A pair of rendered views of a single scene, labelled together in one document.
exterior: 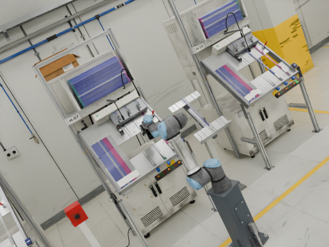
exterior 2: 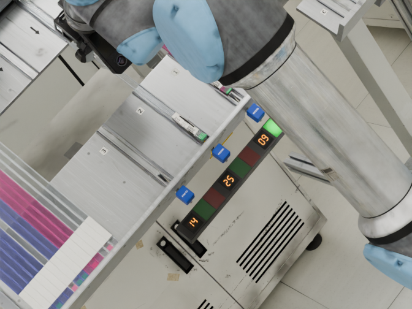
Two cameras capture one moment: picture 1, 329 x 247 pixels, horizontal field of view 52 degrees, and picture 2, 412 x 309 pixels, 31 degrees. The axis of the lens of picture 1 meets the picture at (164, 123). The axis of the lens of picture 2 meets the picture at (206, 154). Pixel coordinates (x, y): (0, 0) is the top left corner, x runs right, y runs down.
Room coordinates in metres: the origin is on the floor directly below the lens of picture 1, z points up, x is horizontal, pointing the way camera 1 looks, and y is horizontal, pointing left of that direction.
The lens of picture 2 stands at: (1.39, 0.06, 1.47)
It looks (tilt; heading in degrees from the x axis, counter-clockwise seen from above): 31 degrees down; 4
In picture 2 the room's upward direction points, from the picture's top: 41 degrees counter-clockwise
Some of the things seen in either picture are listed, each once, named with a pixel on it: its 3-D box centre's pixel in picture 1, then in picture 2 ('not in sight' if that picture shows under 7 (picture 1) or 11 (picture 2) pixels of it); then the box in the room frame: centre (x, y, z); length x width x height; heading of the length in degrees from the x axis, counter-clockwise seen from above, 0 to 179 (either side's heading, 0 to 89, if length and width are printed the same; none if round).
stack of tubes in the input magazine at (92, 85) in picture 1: (99, 81); not in sight; (3.11, 0.36, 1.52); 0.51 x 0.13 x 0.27; 109
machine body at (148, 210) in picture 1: (147, 186); (142, 229); (3.21, 0.46, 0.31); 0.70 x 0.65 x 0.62; 109
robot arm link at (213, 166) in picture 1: (213, 168); not in sight; (2.15, -0.17, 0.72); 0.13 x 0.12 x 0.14; 107
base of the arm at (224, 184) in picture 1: (220, 181); not in sight; (2.15, -0.17, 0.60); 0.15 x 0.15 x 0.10
